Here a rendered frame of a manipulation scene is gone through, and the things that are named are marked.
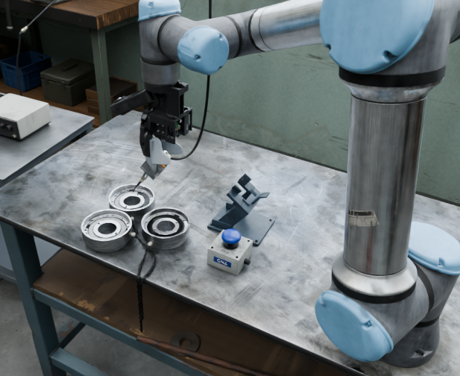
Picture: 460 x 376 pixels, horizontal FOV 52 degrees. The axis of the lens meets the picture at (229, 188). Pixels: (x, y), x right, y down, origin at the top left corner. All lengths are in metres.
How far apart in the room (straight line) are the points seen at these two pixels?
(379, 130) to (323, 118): 2.03
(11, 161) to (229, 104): 1.49
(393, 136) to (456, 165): 2.01
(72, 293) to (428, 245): 0.89
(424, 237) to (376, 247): 0.18
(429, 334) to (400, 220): 0.32
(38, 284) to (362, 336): 0.91
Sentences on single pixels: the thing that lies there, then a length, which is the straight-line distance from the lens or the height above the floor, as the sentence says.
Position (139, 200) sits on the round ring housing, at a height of 0.82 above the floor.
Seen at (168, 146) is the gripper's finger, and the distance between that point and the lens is 1.06.
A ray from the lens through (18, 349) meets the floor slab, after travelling 1.96.
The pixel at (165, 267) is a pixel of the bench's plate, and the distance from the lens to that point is 1.00.
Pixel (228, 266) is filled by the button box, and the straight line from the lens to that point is 0.98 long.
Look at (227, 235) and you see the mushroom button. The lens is 0.96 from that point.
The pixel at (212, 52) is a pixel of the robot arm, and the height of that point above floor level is 1.23.
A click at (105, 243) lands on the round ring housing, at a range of 1.02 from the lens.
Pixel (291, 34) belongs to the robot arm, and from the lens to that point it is 0.81.
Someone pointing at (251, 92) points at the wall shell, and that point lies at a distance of 2.69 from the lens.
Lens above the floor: 1.51
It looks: 35 degrees down
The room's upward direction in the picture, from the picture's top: 4 degrees clockwise
